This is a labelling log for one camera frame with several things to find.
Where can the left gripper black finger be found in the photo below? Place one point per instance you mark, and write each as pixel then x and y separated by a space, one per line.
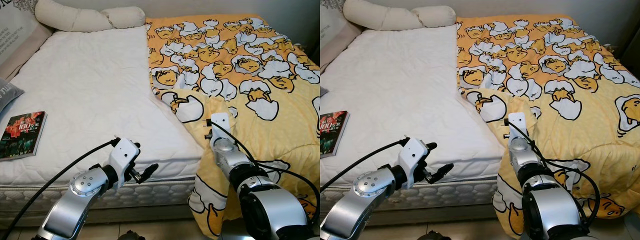
pixel 436 179
pixel 444 169
pixel 142 178
pixel 150 169

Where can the dark red cover book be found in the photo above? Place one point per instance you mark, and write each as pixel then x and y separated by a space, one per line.
pixel 22 135
pixel 332 132

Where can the yellow egg print blanket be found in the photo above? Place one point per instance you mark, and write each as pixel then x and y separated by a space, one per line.
pixel 575 135
pixel 270 140

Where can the grey pillow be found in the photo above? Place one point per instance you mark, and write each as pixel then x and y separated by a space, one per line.
pixel 9 95
pixel 323 92

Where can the grey bed base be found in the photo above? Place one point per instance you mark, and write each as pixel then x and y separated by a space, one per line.
pixel 160 216
pixel 465 215

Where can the robot left leg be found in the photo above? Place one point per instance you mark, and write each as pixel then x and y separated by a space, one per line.
pixel 131 236
pixel 437 236

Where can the white quilted mattress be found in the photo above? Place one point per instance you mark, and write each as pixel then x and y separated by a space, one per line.
pixel 100 90
pixel 410 90

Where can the beige twisted bolster pillow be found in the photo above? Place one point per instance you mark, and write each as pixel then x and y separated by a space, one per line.
pixel 395 16
pixel 85 17

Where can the large printed grey cushion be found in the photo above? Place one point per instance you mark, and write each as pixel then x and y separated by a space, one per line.
pixel 15 30
pixel 335 30

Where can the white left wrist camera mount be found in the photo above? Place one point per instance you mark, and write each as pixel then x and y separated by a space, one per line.
pixel 412 157
pixel 122 157

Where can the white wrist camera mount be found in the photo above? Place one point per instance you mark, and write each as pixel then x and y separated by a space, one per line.
pixel 219 127
pixel 516 126
pixel 122 157
pixel 412 157

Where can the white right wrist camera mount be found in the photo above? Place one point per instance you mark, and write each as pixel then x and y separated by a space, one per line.
pixel 219 127
pixel 516 126

